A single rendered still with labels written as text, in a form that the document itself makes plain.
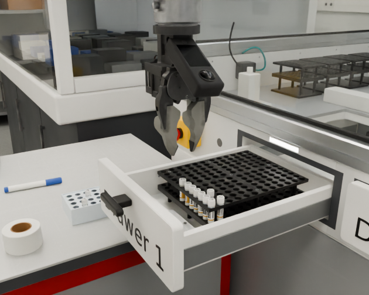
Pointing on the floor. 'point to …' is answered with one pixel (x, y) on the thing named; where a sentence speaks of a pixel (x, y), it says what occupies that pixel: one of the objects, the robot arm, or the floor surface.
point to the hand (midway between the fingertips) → (184, 147)
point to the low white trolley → (75, 254)
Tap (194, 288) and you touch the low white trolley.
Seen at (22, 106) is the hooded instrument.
